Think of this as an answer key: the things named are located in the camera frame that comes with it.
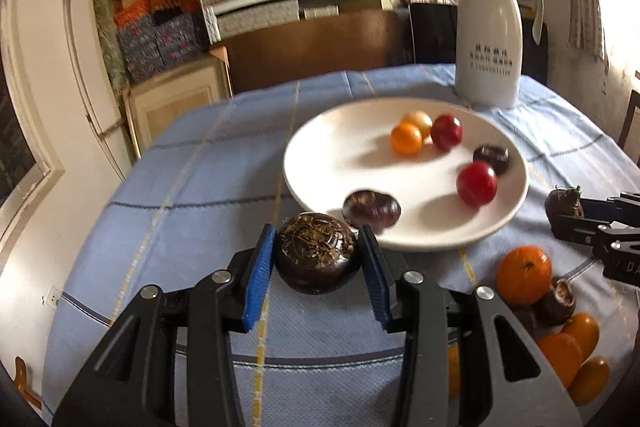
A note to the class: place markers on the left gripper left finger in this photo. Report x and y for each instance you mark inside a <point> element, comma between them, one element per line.
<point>129,379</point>

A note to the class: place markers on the dark chestnut right plate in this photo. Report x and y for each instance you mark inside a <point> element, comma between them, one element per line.
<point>497,157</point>

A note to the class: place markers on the patterned fabric boxes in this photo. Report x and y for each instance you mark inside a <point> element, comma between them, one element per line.
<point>158,35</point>

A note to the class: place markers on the red cherry tomato front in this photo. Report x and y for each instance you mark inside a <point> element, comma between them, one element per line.
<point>477,184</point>

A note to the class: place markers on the red cherry tomato back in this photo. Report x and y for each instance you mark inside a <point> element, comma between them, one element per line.
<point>446,132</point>

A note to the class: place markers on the small orange tomato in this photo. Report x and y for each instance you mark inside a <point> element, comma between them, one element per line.
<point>406,139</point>

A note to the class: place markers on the window with white frame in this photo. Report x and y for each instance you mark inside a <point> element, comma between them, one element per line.
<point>39,180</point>

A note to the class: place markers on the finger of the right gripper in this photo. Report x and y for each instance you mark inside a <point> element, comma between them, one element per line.
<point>624,208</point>
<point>576,230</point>

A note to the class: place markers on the brown wooden board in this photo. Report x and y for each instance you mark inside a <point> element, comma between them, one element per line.
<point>363,40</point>

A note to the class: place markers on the white round plate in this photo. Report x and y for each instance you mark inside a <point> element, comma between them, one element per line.
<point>347,148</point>

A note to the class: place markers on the wooden chair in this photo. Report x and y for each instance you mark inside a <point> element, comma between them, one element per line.
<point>632,107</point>

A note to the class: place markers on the orange kumquat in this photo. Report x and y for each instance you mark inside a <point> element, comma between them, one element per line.
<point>584,328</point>
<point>590,381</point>
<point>563,354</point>

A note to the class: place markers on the white thermos jug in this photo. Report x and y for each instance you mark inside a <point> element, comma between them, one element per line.
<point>489,50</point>

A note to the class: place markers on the brown chestnut on cloth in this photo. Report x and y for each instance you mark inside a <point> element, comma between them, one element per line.
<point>557,305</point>

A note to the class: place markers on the dark chestnut front plate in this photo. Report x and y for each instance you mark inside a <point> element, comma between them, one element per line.
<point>366,207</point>

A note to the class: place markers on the yellow cherry tomato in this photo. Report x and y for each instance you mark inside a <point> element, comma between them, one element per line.
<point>420,120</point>

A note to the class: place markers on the dark brown water chestnut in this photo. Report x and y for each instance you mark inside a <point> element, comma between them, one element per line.
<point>316,253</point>

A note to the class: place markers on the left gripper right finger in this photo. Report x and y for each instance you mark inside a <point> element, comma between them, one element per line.
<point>505,380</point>

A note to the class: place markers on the large orange tangerine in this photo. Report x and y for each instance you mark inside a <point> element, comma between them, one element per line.
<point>524,276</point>

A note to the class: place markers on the red cherry tomato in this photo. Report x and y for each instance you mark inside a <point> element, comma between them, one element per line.
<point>477,184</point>
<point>446,132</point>

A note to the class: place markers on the dark chestnut plate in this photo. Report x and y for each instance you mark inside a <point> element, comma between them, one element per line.
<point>497,157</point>
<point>366,207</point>

